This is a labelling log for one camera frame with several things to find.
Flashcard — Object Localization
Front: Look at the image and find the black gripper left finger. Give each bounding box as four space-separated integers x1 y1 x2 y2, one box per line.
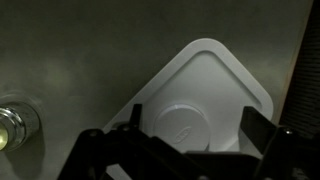
57 103 209 180

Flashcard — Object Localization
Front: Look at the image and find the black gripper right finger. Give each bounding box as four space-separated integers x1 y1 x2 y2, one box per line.
239 106 320 180

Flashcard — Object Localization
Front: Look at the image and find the white square container lid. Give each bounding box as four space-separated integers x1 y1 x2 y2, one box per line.
102 38 275 180

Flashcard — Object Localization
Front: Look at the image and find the silver candle tin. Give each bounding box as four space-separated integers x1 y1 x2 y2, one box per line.
0 95 42 153

